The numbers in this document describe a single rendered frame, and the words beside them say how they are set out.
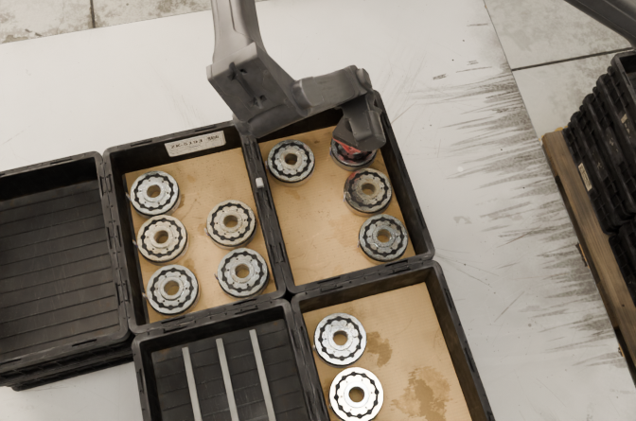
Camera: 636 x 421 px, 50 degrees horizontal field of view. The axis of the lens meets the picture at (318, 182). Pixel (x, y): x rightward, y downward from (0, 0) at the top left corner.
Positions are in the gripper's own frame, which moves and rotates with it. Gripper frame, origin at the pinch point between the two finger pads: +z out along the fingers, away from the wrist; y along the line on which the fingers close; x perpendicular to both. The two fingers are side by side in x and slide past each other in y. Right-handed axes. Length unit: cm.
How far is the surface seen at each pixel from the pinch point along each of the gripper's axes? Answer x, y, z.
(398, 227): -17.3, -12.3, 1.6
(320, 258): -6.1, -25.7, 4.2
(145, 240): 26.4, -41.4, 0.5
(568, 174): -52, 61, 74
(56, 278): 39, -57, 4
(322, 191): 1.2, -12.2, 4.1
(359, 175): -4.4, -6.0, 1.4
